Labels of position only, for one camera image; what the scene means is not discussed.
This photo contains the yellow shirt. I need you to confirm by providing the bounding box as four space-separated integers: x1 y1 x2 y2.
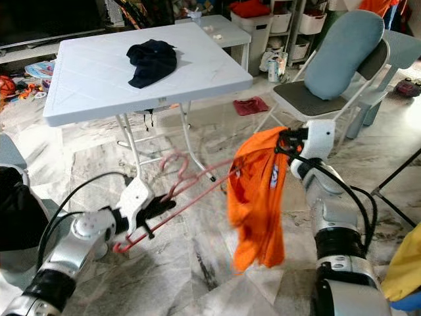
380 223 421 303

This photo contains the light blue cushion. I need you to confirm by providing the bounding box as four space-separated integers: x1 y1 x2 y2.
305 9 386 101

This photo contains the small dark red cloth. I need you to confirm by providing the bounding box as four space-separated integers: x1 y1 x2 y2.
234 97 270 117

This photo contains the small white side table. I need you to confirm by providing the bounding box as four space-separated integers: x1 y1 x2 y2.
174 14 252 72

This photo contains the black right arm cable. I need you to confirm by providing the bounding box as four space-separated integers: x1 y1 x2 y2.
303 158 379 254

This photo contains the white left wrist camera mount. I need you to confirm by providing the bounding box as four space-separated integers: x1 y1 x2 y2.
115 176 156 232

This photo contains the tall white storage bin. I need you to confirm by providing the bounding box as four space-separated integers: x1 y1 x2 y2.
229 10 274 72

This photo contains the blue printed round plate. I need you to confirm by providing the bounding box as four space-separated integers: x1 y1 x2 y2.
25 61 55 80

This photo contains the orange shirt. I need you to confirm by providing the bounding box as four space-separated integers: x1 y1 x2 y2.
227 126 290 273

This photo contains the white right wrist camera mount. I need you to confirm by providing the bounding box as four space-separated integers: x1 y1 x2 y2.
296 119 336 164

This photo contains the shelf rack with white bins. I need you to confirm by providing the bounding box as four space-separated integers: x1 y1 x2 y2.
268 0 330 65

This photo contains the orange basketball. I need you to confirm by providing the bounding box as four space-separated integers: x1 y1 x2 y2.
0 75 16 99

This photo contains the pink plastic hanger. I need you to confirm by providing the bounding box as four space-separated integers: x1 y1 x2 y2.
113 153 237 255

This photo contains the dark navy garment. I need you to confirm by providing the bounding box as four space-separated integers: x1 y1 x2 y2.
126 39 179 90

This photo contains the bright red folded fabric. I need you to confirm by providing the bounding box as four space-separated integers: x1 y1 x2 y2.
229 0 272 19

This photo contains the white folding table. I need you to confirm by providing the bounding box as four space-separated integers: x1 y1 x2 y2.
43 23 255 184

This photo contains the white folding chair grey seat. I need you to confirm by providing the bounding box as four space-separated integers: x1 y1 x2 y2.
257 36 392 142

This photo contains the black television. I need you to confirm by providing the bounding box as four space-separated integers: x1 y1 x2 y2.
0 0 106 48

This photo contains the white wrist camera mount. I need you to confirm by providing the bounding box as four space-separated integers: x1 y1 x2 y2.
296 119 336 164
115 176 156 232

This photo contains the blue shirt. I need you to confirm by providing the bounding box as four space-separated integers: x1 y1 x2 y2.
389 298 421 314

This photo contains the printed plastic package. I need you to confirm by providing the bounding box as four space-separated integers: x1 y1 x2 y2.
260 49 290 84

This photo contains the black metal drying rack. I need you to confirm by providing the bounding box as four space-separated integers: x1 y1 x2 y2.
370 146 421 228

